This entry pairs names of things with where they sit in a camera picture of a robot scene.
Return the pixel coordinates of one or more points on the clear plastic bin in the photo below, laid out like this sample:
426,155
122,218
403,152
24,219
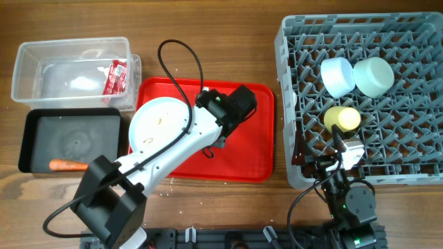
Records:
71,73

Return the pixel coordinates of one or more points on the mint green bowl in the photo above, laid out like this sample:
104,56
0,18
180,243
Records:
373,76

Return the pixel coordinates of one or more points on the yellow plastic cup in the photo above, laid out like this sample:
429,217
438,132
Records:
346,118

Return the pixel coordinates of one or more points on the black plastic tray bin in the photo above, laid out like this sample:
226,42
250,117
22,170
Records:
70,134

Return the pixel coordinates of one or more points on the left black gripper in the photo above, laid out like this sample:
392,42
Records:
220,144

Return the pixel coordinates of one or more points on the orange carrot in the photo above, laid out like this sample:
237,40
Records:
61,165

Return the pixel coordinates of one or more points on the red serving tray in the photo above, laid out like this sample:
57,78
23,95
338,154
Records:
249,150

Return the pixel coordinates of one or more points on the food scraps on plate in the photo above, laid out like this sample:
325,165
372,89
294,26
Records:
150,130

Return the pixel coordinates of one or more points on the red snack wrapper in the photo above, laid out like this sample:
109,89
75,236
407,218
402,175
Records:
116,79

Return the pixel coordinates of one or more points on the light blue bowl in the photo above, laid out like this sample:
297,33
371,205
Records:
337,76

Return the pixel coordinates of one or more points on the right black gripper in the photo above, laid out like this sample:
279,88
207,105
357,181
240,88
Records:
319,162

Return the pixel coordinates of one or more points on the light blue plate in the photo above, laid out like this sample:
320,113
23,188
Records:
174,114

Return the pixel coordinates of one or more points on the grey dishwasher rack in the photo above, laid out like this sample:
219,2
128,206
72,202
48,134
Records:
402,130

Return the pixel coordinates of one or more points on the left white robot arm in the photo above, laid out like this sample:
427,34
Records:
111,197

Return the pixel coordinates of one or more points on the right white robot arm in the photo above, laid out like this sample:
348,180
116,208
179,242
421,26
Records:
351,203

